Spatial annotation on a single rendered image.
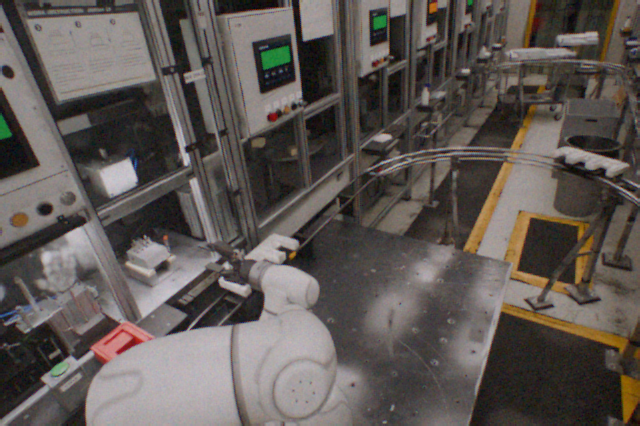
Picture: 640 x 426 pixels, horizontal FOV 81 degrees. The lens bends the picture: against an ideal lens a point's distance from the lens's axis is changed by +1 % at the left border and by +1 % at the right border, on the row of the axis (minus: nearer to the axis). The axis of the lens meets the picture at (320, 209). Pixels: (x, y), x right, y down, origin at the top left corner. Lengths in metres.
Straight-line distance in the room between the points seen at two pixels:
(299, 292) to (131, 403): 0.59
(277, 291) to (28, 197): 0.68
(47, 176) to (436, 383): 1.32
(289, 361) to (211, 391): 0.10
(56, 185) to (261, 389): 0.89
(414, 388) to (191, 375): 1.00
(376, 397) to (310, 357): 0.92
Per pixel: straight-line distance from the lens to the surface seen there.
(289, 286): 1.04
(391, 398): 1.39
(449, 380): 1.45
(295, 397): 0.48
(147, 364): 0.54
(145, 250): 1.64
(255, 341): 0.52
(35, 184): 1.20
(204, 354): 0.52
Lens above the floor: 1.84
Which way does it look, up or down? 30 degrees down
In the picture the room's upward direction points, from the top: 6 degrees counter-clockwise
